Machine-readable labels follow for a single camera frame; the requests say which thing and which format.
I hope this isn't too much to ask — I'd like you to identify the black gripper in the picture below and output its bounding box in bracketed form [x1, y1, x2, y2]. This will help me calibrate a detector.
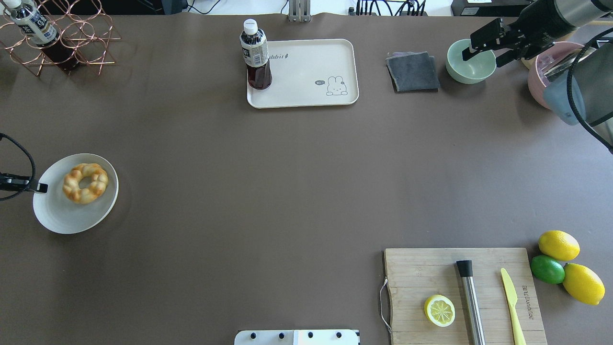
[462, 0, 570, 68]

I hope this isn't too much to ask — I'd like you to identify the white round plate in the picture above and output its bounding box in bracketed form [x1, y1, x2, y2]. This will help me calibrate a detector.
[33, 153, 120, 234]

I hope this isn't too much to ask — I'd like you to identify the glazed twisted donut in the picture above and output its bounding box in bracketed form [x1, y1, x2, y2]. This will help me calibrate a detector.
[63, 163, 109, 205]

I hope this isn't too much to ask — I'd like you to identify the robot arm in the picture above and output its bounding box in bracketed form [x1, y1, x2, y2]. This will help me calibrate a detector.
[462, 0, 613, 150]

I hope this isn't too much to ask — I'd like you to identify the cream rabbit tray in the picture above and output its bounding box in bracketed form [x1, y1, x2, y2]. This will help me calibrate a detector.
[247, 39, 359, 109]

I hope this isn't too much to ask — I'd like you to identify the dark tea bottle on tray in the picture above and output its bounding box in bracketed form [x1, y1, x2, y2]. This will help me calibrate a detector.
[239, 18, 272, 90]

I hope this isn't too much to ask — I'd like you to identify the green bowl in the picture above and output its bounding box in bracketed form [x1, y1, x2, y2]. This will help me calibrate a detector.
[446, 39, 497, 84]

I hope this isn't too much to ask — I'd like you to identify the pink bowl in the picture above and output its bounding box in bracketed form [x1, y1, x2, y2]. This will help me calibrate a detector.
[528, 41, 584, 110]

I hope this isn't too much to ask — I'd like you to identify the grey folded cloth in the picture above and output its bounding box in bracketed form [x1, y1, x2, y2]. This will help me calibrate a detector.
[386, 52, 440, 92]

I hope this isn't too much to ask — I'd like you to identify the dark tea bottle in rack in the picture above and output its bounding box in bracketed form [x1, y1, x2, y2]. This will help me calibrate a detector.
[4, 0, 79, 71]

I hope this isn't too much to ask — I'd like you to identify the yellow lemon upper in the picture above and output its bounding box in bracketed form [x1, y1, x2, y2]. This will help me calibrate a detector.
[538, 230, 580, 261]

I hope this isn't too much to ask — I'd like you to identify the yellow lemon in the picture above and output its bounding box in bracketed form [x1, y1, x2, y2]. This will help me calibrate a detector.
[538, 230, 580, 261]
[562, 264, 606, 305]

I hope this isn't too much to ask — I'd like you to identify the steel cylinder tool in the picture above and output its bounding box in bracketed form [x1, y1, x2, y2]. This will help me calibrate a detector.
[456, 260, 486, 345]

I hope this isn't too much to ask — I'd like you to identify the green lime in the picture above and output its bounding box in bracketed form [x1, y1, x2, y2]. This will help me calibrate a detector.
[530, 255, 566, 285]

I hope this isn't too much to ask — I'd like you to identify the wooden cutting board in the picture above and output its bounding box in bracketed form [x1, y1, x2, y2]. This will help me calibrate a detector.
[385, 248, 547, 345]

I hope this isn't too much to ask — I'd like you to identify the yellow lemon lower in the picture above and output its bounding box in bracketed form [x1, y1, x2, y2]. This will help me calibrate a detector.
[562, 264, 606, 305]

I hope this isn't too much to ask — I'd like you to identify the lemon half slice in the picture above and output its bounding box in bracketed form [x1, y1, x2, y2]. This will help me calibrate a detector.
[423, 294, 455, 327]

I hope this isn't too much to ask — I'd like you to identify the yellow plastic knife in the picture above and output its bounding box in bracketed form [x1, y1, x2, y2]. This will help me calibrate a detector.
[500, 268, 527, 345]

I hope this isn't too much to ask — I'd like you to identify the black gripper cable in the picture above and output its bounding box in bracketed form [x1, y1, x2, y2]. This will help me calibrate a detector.
[0, 133, 37, 201]

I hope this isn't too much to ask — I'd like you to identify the copper wire bottle rack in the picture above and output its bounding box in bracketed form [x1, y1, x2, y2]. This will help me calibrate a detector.
[1, 0, 121, 77]

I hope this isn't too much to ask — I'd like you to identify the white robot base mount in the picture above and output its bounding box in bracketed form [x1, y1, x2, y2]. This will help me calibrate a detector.
[234, 328, 361, 345]

